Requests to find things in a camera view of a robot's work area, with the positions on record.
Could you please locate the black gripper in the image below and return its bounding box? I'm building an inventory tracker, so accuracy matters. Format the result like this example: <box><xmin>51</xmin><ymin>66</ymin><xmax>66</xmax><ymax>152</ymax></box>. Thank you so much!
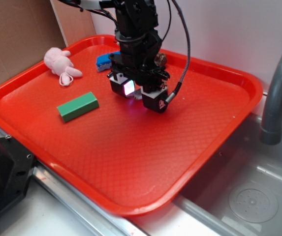
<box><xmin>109</xmin><ymin>29</ymin><xmax>170</xmax><ymax>114</ymax></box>

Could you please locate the brown wood chip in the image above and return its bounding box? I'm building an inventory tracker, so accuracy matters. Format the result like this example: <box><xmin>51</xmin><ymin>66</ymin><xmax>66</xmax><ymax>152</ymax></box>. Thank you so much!
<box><xmin>132</xmin><ymin>89</ymin><xmax>142</xmax><ymax>100</ymax></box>

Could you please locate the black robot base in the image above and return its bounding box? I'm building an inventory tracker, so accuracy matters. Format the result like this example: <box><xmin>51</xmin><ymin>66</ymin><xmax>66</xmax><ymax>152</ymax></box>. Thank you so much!
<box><xmin>0</xmin><ymin>137</ymin><xmax>35</xmax><ymax>216</ymax></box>

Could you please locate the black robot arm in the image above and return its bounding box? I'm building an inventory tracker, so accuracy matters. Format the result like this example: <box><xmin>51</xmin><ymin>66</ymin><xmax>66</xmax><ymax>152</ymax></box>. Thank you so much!
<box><xmin>63</xmin><ymin>0</ymin><xmax>170</xmax><ymax>113</ymax></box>

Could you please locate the dark brown rock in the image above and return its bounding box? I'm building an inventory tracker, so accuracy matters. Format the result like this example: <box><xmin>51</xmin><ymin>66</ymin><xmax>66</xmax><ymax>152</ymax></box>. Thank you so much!
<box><xmin>154</xmin><ymin>52</ymin><xmax>167</xmax><ymax>67</ymax></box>

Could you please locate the blue sponge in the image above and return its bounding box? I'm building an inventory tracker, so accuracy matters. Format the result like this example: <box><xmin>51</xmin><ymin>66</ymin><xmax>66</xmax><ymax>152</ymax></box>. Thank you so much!
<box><xmin>95</xmin><ymin>51</ymin><xmax>120</xmax><ymax>72</ymax></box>

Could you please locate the green rectangular block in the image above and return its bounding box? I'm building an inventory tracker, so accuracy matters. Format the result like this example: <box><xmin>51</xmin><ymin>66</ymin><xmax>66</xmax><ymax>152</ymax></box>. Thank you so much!
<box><xmin>57</xmin><ymin>92</ymin><xmax>99</xmax><ymax>122</ymax></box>

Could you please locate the red plastic tray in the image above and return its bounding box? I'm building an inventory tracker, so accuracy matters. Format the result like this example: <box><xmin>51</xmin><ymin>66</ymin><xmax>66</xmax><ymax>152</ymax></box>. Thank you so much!
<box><xmin>0</xmin><ymin>35</ymin><xmax>263</xmax><ymax>216</ymax></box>

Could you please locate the pink plush toy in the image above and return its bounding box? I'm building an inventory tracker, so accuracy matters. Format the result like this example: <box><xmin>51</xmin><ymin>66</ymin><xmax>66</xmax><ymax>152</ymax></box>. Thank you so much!
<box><xmin>44</xmin><ymin>47</ymin><xmax>83</xmax><ymax>87</ymax></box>

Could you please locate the brown cardboard sheet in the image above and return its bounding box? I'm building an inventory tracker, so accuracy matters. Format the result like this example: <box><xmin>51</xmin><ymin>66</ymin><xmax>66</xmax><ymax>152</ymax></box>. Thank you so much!
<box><xmin>0</xmin><ymin>0</ymin><xmax>95</xmax><ymax>84</ymax></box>

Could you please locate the grey faucet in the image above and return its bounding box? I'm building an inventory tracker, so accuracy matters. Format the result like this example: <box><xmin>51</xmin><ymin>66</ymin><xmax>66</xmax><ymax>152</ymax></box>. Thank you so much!
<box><xmin>260</xmin><ymin>36</ymin><xmax>282</xmax><ymax>146</ymax></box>

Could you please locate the grey plastic sink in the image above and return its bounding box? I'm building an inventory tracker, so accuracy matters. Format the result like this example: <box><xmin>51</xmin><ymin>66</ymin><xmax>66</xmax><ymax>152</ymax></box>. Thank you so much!
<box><xmin>174</xmin><ymin>101</ymin><xmax>282</xmax><ymax>236</ymax></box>

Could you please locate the braided grey cable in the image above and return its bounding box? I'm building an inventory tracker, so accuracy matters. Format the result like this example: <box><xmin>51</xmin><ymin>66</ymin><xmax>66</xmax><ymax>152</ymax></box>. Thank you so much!
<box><xmin>165</xmin><ymin>0</ymin><xmax>191</xmax><ymax>105</ymax></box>

